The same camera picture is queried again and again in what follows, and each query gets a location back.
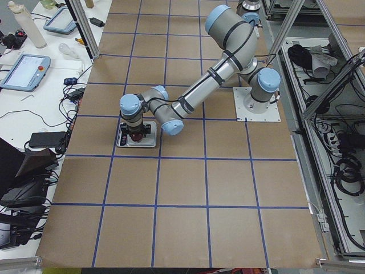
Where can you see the far teach pendant tablet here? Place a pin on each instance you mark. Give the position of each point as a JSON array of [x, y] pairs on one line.
[[61, 22]]

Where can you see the silver digital kitchen scale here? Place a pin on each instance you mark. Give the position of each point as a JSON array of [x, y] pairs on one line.
[[146, 138]]

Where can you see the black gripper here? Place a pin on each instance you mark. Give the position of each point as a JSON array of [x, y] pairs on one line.
[[134, 133]]

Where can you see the black laptop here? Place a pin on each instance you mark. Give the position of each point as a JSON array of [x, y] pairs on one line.
[[26, 176]]

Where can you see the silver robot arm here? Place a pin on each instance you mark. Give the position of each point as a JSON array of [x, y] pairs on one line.
[[235, 35]]

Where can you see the near teach pendant tablet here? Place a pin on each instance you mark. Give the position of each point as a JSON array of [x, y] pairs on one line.
[[27, 73]]

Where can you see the black power brick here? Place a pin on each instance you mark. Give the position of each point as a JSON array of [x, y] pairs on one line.
[[46, 139]]

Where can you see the teach pendant tablet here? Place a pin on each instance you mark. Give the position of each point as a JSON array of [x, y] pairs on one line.
[[61, 22], [27, 73]]

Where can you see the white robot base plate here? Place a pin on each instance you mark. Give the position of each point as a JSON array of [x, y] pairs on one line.
[[249, 110]]

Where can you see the white cylindrical roll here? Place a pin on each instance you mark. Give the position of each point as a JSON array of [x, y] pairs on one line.
[[23, 17]]

